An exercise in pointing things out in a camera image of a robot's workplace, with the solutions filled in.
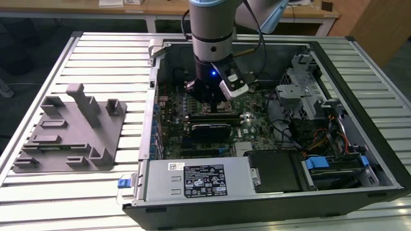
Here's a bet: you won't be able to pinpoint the green RAM stick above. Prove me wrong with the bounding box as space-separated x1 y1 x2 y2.
38 144 87 150

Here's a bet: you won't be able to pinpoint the long black expansion slot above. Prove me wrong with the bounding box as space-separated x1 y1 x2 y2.
182 148 219 156

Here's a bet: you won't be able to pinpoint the black and silver PC case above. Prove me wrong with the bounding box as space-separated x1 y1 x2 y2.
121 36 411 228

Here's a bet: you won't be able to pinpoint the RAM slot white clips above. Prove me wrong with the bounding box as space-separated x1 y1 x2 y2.
190 115 241 120
190 119 242 124

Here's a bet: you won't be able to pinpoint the wooden desk white legs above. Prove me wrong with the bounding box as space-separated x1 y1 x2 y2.
0 0 342 37

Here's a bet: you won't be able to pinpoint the green motherboard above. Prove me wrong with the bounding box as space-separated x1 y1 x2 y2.
157 79 281 161

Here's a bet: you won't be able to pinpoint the grey parts rack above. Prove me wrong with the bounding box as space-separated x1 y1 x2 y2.
13 83 129 173

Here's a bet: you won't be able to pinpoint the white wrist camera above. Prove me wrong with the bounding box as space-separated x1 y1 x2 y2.
219 63 251 100

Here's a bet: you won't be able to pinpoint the orange yellow wires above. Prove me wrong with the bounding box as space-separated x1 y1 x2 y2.
305 128 331 152

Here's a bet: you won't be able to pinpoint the black plastic bay cover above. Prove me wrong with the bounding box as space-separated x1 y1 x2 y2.
247 150 309 194

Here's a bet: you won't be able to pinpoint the hard disk in blue carrier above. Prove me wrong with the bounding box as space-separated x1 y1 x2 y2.
303 155 380 191

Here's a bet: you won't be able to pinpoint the RAM slot black clips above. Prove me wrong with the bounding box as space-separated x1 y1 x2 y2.
190 117 241 122
190 113 239 117

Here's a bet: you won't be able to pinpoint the silver perforated drive cage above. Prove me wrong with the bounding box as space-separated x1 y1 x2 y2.
274 54 346 121

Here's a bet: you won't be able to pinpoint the silver chipset heatsink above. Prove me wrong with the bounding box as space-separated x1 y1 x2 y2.
234 141 255 154

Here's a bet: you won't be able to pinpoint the grey stand foot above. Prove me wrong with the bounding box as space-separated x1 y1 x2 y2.
0 78 17 99

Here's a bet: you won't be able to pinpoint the CPU socket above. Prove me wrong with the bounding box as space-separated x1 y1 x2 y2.
202 98 234 115

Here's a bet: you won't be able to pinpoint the thin arm cable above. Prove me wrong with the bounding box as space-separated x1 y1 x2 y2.
182 9 195 43

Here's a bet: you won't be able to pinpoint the black graphics card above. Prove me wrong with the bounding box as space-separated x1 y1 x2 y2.
189 122 233 142

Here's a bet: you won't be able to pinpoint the red wire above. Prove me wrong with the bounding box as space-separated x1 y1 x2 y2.
341 132 352 154

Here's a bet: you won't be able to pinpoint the silver power supply with label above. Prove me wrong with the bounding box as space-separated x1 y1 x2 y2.
138 158 262 205

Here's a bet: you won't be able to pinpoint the wooden cabinet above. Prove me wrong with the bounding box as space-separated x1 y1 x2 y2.
329 0 411 69

